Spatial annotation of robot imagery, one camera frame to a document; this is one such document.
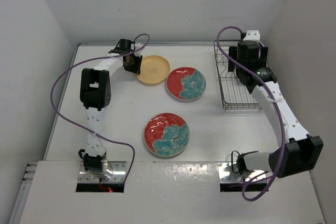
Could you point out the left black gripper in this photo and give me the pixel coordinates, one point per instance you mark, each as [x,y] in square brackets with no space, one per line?
[135,69]

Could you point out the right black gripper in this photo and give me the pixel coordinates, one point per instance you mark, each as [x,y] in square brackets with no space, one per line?
[262,56]

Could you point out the yellow plate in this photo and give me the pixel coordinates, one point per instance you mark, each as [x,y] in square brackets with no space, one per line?
[154,70]

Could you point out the wire dish rack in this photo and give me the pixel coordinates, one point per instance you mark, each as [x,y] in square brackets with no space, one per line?
[234,95]

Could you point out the red floral plate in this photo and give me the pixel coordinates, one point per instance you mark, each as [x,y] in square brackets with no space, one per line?
[186,83]
[166,135]

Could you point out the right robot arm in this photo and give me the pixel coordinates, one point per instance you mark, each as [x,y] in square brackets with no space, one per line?
[298,150]

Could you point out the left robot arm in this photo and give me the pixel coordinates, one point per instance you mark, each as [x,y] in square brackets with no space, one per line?
[95,95]

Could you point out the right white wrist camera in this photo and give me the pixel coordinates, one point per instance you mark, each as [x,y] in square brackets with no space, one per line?
[252,35]

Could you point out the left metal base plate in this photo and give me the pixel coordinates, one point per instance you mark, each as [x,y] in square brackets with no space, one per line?
[112,173]

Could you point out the metal base plate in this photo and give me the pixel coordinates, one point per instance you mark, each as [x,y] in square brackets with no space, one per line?
[112,173]
[228,173]

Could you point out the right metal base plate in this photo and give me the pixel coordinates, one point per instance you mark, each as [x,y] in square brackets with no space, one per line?
[228,173]

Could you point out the black cable red tip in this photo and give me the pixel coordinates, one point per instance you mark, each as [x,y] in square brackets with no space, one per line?
[104,188]

